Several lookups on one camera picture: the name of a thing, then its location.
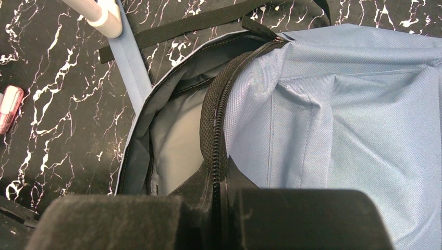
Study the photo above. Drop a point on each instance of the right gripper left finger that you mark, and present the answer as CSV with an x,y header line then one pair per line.
x,y
183,219

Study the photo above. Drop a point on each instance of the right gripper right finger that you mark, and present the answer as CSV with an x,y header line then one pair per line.
x,y
255,218

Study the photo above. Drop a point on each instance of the blue student backpack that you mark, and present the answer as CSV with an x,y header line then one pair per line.
x,y
337,107

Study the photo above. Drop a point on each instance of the pink stapler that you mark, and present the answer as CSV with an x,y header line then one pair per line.
x,y
10,104

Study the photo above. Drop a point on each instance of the white vertical pvc pipe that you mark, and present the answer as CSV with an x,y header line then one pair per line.
x,y
104,16

